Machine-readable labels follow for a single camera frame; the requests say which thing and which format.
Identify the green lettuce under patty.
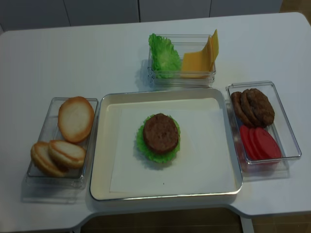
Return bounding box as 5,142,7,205
136,115,181,163

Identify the green lettuce leaf in container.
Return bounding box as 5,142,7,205
148,33,182,79

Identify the clear lettuce cheese container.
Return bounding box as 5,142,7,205
148,34,216,87

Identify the yellow cheese slice stack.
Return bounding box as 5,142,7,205
208,29,219,71

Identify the brown patty on tray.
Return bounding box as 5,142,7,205
143,113,179,154

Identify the white rectangular serving tray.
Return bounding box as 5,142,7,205
90,88,242,200

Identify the white paper sheet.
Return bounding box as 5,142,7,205
110,109,236,196

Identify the large round bun half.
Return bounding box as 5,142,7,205
58,96,95,143

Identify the rear brown patty in container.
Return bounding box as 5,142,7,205
231,92,253,128

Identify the brown patty in container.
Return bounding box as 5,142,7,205
246,88,275,126
231,92,253,128
241,89,261,127

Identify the rear red tomato slice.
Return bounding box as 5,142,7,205
240,125,256,160

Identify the red tomato slice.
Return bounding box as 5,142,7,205
254,128,282,160
240,125,256,160
248,128,263,160

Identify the right small bun half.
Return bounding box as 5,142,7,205
48,140,86,169

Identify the small bun half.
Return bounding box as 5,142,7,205
48,140,86,169
31,142,68,177

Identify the middle brown patty in container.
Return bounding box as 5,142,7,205
241,89,261,127

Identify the middle red tomato slice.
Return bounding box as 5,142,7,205
248,128,263,160

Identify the clear bun container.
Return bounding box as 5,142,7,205
25,98,99,189

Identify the front brown patty in container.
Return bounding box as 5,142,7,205
246,88,275,126

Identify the clear patty tomato container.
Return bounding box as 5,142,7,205
226,81,302,181

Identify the front red tomato slice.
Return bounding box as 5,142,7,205
254,128,282,160

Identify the left small bun half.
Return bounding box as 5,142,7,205
31,142,68,177

